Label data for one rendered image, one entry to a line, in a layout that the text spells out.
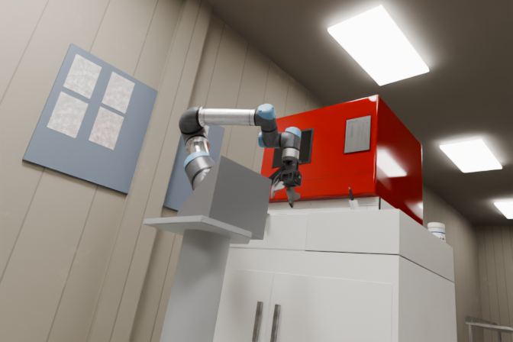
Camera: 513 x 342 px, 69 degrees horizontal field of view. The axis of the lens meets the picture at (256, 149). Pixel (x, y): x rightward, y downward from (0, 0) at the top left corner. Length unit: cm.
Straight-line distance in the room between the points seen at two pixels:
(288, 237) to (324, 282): 24
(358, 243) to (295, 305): 32
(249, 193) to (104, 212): 201
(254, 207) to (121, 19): 267
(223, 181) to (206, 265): 27
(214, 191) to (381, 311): 63
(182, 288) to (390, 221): 70
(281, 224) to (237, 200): 33
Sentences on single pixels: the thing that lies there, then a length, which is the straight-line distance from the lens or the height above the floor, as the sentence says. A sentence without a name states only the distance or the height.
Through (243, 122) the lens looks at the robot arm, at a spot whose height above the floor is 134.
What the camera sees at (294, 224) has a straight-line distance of 151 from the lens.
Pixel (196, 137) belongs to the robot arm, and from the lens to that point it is 179.
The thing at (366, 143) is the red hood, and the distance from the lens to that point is 216.
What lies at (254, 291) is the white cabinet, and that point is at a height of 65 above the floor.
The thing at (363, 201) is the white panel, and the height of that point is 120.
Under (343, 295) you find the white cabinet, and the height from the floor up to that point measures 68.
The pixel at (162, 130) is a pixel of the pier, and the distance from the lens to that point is 342.
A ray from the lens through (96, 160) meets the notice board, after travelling 317.
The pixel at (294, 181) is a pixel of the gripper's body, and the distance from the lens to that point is 161.
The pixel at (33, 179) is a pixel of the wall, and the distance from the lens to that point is 303.
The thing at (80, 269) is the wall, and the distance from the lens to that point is 313.
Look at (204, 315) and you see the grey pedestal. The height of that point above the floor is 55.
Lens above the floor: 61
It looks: 22 degrees up
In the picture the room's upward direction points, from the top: 9 degrees clockwise
